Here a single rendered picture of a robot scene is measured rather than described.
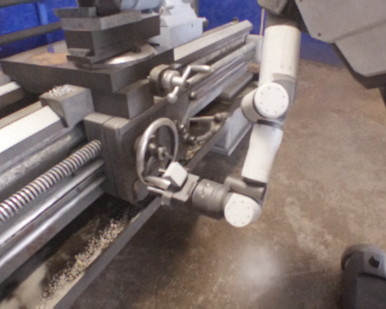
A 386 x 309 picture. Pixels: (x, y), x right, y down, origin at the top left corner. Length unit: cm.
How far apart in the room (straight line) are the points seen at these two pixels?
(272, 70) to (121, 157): 47
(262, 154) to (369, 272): 77
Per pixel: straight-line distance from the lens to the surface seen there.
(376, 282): 130
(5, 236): 78
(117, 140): 82
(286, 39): 73
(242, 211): 65
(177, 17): 150
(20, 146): 80
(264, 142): 67
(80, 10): 87
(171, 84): 85
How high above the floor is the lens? 115
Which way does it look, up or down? 33 degrees down
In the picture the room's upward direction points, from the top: 1 degrees counter-clockwise
